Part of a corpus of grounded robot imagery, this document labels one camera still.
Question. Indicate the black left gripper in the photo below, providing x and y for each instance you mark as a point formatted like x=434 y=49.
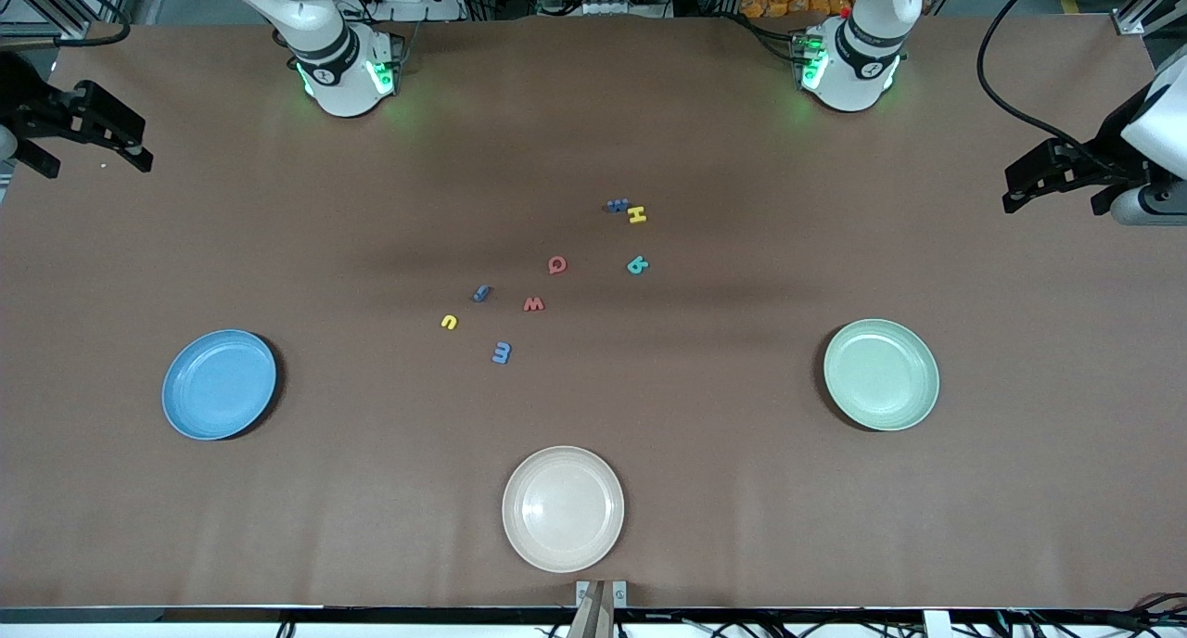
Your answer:
x=1107 y=143

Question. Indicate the metal table edge bracket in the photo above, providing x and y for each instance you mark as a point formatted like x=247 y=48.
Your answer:
x=601 y=610

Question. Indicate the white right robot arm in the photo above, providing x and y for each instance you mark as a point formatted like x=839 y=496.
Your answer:
x=338 y=72

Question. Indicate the blue plate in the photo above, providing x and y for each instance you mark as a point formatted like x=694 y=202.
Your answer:
x=218 y=385

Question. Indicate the green plate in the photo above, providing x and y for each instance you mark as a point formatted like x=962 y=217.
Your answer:
x=881 y=375

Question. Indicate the red letter w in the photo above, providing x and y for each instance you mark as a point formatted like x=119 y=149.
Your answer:
x=533 y=305

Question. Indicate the yellow letter u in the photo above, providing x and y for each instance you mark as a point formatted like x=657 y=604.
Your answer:
x=450 y=326

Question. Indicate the dark blue letter M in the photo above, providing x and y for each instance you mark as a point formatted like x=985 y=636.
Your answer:
x=618 y=206

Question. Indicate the beige plate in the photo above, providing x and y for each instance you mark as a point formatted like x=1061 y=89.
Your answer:
x=563 y=508

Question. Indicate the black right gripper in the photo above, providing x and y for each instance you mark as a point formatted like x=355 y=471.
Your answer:
x=19 y=94

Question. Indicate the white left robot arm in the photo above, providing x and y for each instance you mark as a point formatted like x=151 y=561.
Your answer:
x=858 y=72

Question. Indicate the red letter Q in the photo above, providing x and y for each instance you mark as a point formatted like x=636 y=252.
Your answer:
x=552 y=267

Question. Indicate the blue letter E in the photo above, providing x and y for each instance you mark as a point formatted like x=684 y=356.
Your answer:
x=507 y=352

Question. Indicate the dark blue letter g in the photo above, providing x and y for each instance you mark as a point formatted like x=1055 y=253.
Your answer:
x=481 y=294

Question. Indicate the teal foam letter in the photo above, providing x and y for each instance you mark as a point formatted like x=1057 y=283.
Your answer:
x=637 y=266

